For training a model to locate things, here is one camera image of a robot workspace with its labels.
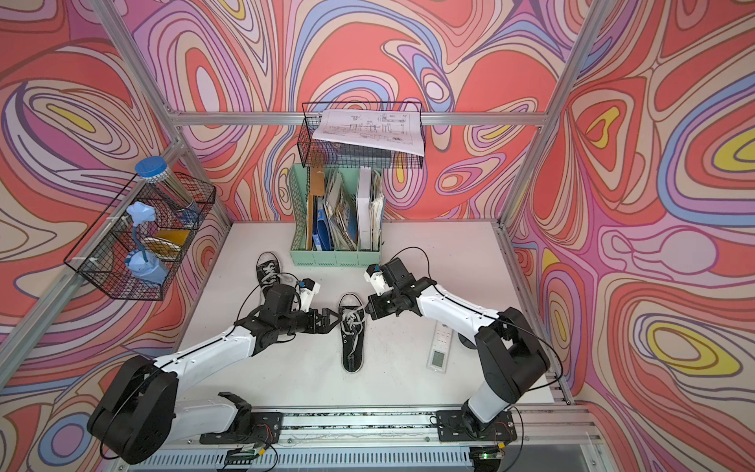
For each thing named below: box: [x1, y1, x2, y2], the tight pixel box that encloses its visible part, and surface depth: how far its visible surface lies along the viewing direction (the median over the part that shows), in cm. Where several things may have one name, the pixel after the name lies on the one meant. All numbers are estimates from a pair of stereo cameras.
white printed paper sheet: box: [313, 109, 426, 158], surface depth 86 cm
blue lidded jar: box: [134, 156, 199, 214], surface depth 75 cm
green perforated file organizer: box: [290, 164, 386, 268], surface depth 103 cm
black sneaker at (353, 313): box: [338, 293, 367, 374], surface depth 88 cm
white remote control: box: [426, 320, 454, 374], surface depth 87 cm
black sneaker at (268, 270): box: [255, 251, 282, 300], surface depth 103 cm
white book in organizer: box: [356, 166, 372, 251], surface depth 97 cm
